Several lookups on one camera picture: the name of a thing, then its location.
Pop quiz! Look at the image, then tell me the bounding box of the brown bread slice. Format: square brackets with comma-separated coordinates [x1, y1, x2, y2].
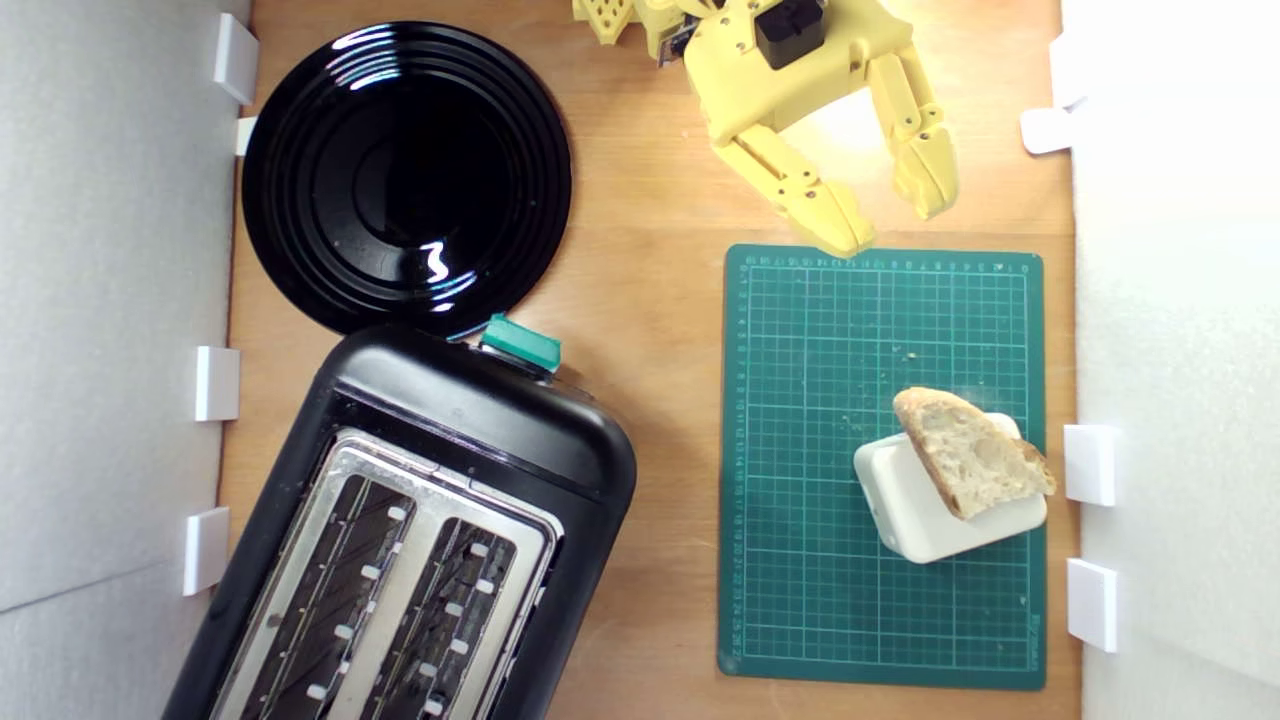
[892, 387, 1058, 521]

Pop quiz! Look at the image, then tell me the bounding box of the green toaster lever knob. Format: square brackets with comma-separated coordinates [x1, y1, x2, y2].
[478, 313, 563, 373]

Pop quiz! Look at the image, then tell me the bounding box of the black two-slot toaster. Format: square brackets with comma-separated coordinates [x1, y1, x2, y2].
[160, 322, 638, 720]

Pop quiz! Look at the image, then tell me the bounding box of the green cutting mat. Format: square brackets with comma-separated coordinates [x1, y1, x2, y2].
[717, 244, 1047, 691]

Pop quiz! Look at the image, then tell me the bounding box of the white rounded block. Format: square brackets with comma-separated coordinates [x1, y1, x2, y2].
[853, 412, 1049, 564]

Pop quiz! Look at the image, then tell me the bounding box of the black round plate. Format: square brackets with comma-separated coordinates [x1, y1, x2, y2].
[241, 21, 573, 339]

